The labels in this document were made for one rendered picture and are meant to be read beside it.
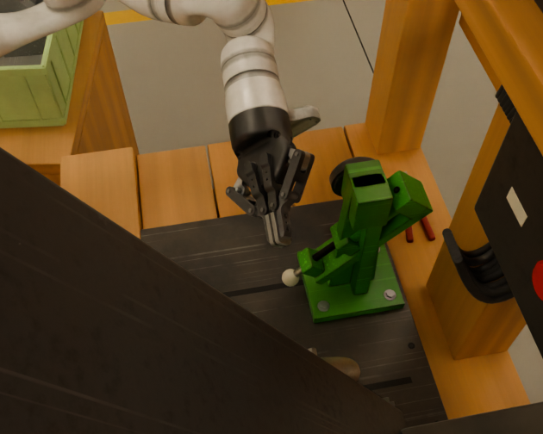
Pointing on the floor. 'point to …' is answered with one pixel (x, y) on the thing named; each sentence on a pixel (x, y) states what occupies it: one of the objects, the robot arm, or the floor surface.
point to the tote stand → (78, 111)
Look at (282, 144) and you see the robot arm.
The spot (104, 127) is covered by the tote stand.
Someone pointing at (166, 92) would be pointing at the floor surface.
